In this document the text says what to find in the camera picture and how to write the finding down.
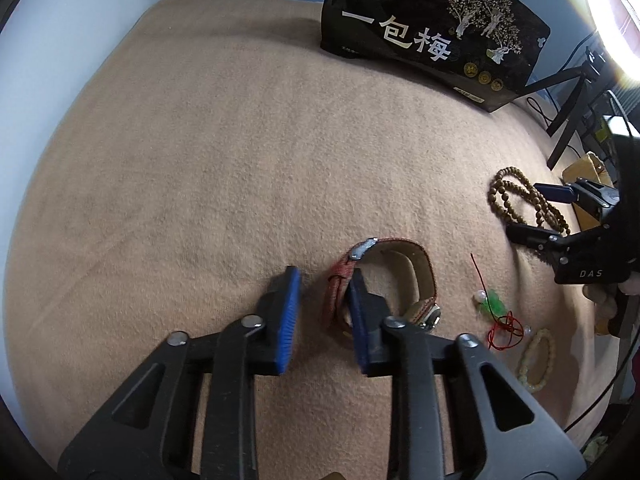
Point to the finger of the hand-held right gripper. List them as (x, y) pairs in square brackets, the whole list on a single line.
[(555, 191), (530, 235)]

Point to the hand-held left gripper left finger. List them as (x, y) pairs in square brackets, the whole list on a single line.
[(290, 320)]

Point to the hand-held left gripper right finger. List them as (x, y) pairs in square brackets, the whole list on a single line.
[(357, 325)]

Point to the cardboard box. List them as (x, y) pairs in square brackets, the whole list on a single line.
[(590, 165)]

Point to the person's right hand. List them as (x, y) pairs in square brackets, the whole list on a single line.
[(605, 305)]

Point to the black tripod stand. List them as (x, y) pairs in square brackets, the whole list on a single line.
[(565, 125)]

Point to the black printed snack bag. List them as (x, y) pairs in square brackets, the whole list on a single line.
[(400, 20)]

